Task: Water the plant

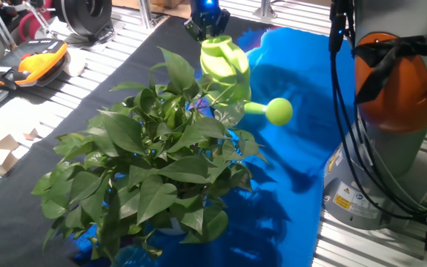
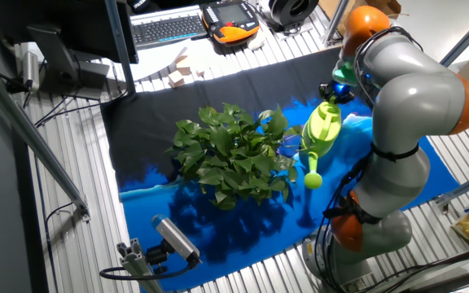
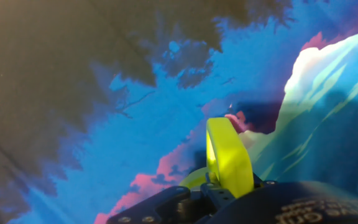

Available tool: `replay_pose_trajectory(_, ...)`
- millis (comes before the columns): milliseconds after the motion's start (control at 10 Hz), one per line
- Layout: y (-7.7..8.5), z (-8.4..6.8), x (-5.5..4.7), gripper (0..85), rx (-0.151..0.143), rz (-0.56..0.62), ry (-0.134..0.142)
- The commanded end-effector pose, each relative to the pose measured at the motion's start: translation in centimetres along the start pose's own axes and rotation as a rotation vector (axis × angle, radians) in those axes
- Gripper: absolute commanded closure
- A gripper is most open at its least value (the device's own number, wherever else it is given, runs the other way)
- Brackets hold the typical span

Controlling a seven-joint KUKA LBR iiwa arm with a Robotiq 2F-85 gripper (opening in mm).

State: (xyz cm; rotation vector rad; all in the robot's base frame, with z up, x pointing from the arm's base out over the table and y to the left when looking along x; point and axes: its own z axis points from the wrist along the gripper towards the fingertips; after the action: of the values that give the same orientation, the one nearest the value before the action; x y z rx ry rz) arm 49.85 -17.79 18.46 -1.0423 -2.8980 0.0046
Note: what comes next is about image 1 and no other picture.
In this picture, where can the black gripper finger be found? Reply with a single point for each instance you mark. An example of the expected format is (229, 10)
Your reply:
(195, 29)
(221, 23)

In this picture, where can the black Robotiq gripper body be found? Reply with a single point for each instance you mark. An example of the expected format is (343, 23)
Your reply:
(206, 15)

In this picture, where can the green plastic watering can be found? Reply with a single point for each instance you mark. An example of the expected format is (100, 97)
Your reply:
(224, 63)

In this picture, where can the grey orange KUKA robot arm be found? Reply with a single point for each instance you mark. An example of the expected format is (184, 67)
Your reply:
(399, 89)

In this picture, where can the green leafy pothos plant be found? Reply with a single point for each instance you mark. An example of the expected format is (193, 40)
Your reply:
(154, 167)

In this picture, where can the brown cardboard box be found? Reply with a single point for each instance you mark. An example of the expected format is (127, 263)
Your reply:
(165, 3)

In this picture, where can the flat cardboard sheet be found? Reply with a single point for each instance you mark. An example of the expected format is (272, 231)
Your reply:
(124, 4)

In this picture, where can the black round spool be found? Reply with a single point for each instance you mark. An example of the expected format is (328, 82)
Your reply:
(80, 16)

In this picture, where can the white rounded object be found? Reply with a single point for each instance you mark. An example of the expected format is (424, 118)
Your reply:
(74, 65)

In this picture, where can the orange black teach pendant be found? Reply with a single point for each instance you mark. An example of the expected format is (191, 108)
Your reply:
(39, 63)

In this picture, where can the red curved object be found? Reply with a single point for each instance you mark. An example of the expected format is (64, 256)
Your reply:
(32, 26)

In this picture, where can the blue and black cloth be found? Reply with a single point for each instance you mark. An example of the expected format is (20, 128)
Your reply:
(291, 185)

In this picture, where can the small wooden block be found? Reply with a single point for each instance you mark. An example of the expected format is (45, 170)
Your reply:
(32, 134)

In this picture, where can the large wooden block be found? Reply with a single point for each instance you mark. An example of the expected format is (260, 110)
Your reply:
(2, 140)

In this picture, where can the wooden cube block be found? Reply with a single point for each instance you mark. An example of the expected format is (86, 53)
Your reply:
(0, 161)

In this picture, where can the aluminium frame post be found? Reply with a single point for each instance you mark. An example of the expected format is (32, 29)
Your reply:
(265, 9)
(145, 13)

